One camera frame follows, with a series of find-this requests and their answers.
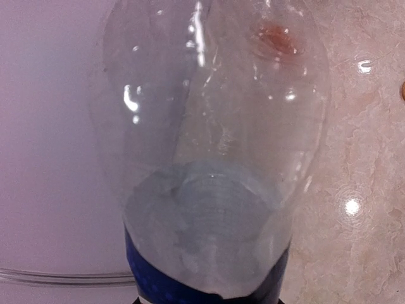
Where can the Pepsi water bottle blue cap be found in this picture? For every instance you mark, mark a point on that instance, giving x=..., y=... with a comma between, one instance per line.
x=208, y=115

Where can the gold juice bottle cap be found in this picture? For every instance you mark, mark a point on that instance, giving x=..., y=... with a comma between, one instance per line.
x=403, y=91

